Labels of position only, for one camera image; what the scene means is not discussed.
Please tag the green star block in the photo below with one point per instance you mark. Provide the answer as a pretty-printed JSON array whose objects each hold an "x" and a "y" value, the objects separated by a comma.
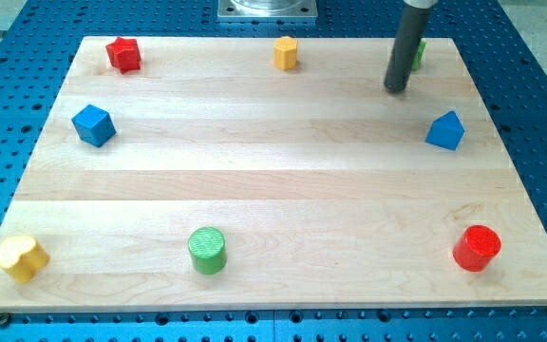
[{"x": 418, "y": 56}]

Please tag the blue cube block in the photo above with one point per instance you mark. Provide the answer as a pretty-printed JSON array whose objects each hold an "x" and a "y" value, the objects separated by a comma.
[{"x": 94, "y": 125}]

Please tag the red star block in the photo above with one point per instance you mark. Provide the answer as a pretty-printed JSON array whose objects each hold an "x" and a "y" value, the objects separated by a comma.
[{"x": 124, "y": 54}]

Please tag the light wooden board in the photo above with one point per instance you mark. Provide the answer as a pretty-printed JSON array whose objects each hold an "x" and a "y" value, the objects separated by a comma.
[{"x": 321, "y": 182}]

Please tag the green cylinder block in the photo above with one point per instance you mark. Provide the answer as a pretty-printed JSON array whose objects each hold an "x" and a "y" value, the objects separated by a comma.
[{"x": 207, "y": 249}]

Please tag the yellow hexagon block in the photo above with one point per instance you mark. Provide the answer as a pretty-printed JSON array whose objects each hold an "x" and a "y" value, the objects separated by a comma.
[{"x": 285, "y": 52}]

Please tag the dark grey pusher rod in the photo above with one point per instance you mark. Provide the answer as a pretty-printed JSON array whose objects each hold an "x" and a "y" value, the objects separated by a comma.
[{"x": 412, "y": 26}]

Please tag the red cylinder block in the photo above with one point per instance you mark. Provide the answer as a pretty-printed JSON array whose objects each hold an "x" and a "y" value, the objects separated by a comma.
[{"x": 477, "y": 246}]

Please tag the left board clamp screw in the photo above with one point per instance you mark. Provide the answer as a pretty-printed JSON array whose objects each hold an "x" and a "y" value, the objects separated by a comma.
[{"x": 5, "y": 319}]

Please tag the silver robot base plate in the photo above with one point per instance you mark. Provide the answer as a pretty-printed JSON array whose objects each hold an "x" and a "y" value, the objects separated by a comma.
[{"x": 238, "y": 10}]

